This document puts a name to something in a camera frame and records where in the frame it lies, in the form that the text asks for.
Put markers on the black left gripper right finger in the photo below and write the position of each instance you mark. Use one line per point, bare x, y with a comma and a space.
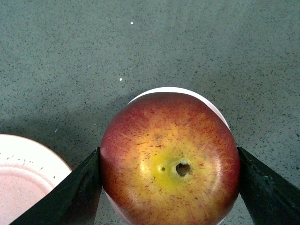
269, 198

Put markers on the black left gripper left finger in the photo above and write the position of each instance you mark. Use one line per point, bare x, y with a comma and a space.
73, 202

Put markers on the red yellow apple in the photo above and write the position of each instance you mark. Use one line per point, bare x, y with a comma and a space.
170, 159

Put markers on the pink plate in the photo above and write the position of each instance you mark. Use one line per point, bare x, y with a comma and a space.
28, 172

